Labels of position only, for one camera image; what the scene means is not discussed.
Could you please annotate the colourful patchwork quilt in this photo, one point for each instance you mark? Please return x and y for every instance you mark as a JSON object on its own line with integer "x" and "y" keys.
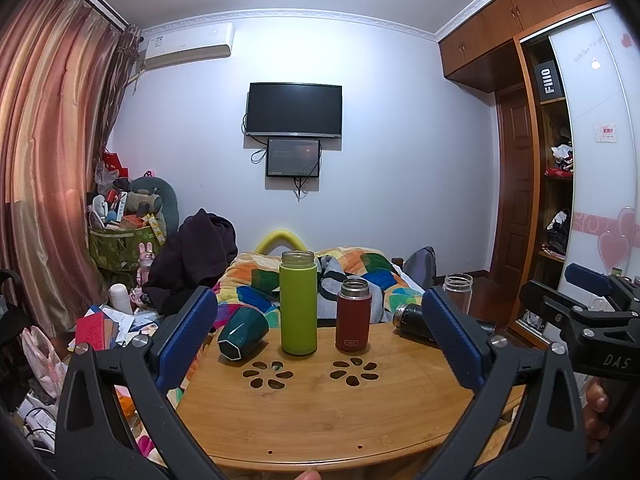
{"x": 360, "y": 265}

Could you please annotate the wooden wardrobe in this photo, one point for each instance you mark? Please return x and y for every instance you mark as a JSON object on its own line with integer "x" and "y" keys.
{"x": 500, "y": 25}

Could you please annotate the brown wooden door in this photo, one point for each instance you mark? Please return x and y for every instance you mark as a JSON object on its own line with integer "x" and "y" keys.
{"x": 515, "y": 185}

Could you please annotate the pink striped curtain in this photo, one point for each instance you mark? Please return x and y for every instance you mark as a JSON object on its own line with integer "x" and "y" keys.
{"x": 45, "y": 160}

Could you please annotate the small black monitor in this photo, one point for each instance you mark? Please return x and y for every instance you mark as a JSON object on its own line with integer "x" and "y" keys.
{"x": 293, "y": 157}

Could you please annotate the pink rabbit toy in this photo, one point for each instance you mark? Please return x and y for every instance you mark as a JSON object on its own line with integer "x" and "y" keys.
{"x": 145, "y": 262}

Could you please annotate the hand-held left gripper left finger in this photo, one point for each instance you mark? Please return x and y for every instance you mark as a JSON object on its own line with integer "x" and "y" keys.
{"x": 187, "y": 332}

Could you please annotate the black thermos cup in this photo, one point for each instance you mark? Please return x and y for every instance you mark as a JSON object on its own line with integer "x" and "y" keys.
{"x": 409, "y": 317}

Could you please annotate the white sliding wardrobe door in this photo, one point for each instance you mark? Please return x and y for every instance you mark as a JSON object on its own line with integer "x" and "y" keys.
{"x": 600, "y": 160}

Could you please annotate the dark jacket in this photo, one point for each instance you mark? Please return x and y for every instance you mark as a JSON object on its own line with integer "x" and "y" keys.
{"x": 195, "y": 255}

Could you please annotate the grey backpack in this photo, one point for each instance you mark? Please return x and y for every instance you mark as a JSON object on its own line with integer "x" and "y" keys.
{"x": 421, "y": 265}

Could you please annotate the clear glass cup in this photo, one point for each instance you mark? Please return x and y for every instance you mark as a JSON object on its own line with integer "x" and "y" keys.
{"x": 457, "y": 295}

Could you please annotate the black box with white print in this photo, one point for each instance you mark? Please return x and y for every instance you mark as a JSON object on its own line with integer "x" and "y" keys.
{"x": 548, "y": 81}

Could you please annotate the person's right hand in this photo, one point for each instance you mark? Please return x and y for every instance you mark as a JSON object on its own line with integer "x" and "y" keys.
{"x": 596, "y": 412}

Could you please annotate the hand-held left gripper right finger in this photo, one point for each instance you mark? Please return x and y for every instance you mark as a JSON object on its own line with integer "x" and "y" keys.
{"x": 452, "y": 340}

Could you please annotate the green storage bag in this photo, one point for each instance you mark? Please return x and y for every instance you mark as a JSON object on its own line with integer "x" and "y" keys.
{"x": 120, "y": 247}

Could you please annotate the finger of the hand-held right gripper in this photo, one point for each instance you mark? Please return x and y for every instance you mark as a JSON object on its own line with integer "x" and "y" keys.
{"x": 590, "y": 276}

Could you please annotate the dark green faceted cup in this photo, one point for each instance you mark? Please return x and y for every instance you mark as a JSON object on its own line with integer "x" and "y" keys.
{"x": 242, "y": 332}

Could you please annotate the dark bag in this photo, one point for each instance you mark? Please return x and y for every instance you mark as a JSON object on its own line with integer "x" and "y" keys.
{"x": 559, "y": 232}

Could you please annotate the red gift bag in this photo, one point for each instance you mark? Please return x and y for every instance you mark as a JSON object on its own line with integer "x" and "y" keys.
{"x": 112, "y": 161}

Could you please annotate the pink patterned plastic bag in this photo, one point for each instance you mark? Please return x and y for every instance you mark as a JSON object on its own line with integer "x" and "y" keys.
{"x": 45, "y": 360}

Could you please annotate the white air conditioner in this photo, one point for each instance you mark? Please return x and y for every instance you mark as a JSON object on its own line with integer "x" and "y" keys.
{"x": 187, "y": 45}

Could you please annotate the tall lime green cup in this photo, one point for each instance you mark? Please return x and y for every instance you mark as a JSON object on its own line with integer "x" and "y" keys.
{"x": 298, "y": 310}

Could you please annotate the wall-mounted black television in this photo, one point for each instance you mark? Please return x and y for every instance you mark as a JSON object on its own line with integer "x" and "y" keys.
{"x": 294, "y": 110}

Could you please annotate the red book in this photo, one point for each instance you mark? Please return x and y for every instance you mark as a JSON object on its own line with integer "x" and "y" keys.
{"x": 90, "y": 331}

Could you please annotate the yellow foam tube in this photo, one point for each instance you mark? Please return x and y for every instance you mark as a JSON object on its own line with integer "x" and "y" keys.
{"x": 281, "y": 236}

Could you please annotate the white bottle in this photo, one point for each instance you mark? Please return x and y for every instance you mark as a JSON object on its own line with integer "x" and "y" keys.
{"x": 119, "y": 300}

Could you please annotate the white and red clothes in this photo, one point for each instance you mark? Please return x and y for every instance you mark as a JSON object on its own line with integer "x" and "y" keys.
{"x": 562, "y": 155}

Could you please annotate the person's left hand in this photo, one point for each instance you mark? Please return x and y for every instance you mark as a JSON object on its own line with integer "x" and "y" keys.
{"x": 304, "y": 475}

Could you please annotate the grey green curved pillow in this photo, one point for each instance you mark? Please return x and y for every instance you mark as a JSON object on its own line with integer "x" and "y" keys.
{"x": 167, "y": 205}

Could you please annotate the red thermos cup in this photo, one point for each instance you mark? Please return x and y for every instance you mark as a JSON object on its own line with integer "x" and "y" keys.
{"x": 353, "y": 317}

